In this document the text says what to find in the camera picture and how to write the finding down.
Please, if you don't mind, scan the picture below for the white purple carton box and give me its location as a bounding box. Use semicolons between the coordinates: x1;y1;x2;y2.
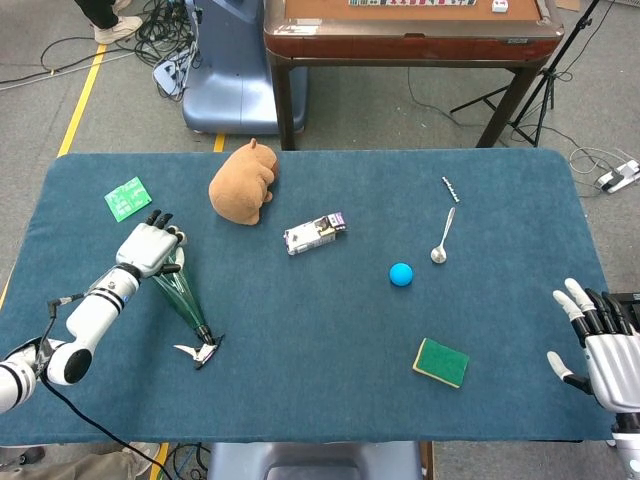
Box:
283;211;349;257

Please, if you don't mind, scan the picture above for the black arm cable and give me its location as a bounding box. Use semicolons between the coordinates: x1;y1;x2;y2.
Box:
37;294;174;480

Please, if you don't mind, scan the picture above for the brown mahjong table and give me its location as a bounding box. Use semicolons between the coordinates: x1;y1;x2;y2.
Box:
263;0;565;151

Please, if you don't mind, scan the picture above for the blue ball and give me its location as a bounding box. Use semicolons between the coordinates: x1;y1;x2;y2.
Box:
389;261;415;288

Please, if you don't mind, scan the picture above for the black tripod stand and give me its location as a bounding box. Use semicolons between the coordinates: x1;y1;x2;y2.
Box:
449;0;601;148

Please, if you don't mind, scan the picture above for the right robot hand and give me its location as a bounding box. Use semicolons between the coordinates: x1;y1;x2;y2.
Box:
546;277;640;414

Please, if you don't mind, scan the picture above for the yellow floor tape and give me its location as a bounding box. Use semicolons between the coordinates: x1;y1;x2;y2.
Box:
57;42;109;159

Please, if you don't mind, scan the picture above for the metal spoon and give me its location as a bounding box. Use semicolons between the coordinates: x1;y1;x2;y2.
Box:
430;206;457;265

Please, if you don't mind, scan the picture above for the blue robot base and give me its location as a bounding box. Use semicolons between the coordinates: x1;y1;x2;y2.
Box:
181;0;309;135

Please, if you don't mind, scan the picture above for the white power strip with plugs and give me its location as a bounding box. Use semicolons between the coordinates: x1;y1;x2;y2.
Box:
152;49;194;96

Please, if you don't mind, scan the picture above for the green yellow sponge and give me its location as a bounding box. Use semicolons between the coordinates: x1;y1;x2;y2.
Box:
411;337;471;390

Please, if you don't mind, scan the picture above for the black trouser leg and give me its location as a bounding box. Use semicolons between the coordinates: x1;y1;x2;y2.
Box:
74;0;122;30

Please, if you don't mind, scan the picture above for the white sneaker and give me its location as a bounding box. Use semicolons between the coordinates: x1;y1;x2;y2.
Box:
93;15;144;45
122;442;161;476

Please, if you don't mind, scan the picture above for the green spray bottle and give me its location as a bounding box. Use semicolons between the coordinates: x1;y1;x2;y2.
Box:
149;247;226;370

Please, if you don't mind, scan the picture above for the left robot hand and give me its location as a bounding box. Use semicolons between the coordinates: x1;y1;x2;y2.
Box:
115;209;189;279

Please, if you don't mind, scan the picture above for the brown plush capybara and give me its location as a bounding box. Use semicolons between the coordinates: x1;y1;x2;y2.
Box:
208;138;280;225

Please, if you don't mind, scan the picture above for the black box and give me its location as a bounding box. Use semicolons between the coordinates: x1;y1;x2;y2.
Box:
612;292;640;324

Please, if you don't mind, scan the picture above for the green circuit board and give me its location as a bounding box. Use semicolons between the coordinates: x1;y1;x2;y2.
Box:
103;176;154;223

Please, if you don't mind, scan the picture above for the grey blue robot torso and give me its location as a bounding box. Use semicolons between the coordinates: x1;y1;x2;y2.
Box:
206;441;424;480

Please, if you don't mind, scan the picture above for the black floor cable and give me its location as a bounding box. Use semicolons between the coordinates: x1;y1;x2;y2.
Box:
407;67;507;132

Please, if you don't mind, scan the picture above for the white floor cable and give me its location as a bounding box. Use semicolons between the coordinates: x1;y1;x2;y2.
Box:
568;146;632;177

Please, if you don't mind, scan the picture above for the khaki trouser leg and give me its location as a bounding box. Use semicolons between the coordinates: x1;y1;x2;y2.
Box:
14;449;139;480

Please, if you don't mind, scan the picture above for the row of mahjong tiles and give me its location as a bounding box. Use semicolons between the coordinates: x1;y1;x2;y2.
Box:
348;0;477;8

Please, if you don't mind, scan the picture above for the blue table cloth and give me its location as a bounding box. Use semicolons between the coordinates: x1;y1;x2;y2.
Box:
0;148;617;445

